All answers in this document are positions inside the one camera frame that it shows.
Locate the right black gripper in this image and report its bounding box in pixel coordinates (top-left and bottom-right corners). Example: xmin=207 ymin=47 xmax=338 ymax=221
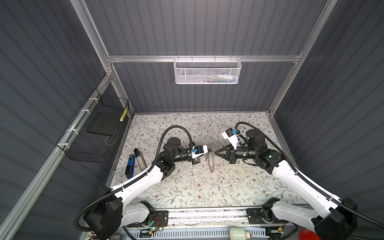
xmin=214 ymin=142 xmax=256 ymax=164

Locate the blue black tool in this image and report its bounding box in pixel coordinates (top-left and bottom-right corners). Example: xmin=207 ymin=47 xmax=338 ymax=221
xmin=125 ymin=149 xmax=147 ymax=179

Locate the red bucket with pens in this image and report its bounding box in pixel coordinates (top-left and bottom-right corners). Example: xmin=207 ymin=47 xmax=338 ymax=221
xmin=299 ymin=229 xmax=321 ymax=240

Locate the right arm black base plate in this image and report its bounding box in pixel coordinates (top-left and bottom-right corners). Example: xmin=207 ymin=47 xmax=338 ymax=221
xmin=246 ymin=208 xmax=288 ymax=224

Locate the white mesh wall basket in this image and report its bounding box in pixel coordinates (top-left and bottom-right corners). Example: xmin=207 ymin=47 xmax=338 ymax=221
xmin=173 ymin=57 xmax=242 ymax=85

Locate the metal perforated ring disc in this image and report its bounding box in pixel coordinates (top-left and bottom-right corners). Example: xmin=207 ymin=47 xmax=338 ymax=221
xmin=207 ymin=152 xmax=215 ymax=173

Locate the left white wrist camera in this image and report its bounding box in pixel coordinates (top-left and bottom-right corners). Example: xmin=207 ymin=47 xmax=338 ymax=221
xmin=190 ymin=145 xmax=209 ymax=159

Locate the yellow marker in basket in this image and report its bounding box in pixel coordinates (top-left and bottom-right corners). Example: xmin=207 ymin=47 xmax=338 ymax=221
xmin=120 ymin=108 xmax=128 ymax=122

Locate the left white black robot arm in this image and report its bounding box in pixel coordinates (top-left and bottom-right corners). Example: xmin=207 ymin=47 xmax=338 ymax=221
xmin=74 ymin=125 xmax=212 ymax=240

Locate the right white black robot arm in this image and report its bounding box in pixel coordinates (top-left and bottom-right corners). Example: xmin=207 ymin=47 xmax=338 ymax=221
xmin=215 ymin=126 xmax=384 ymax=240

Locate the white cylinder canister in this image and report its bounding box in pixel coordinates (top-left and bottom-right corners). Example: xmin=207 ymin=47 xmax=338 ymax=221
xmin=229 ymin=227 xmax=252 ymax=240

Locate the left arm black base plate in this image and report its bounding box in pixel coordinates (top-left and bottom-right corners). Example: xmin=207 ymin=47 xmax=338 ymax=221
xmin=127 ymin=211 xmax=169 ymax=228

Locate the black wire wall basket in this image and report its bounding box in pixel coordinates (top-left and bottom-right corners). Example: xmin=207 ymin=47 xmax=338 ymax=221
xmin=57 ymin=91 xmax=130 ymax=164

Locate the white slotted cable duct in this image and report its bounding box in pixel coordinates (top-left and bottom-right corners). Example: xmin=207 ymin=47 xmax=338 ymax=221
xmin=128 ymin=227 xmax=270 ymax=240

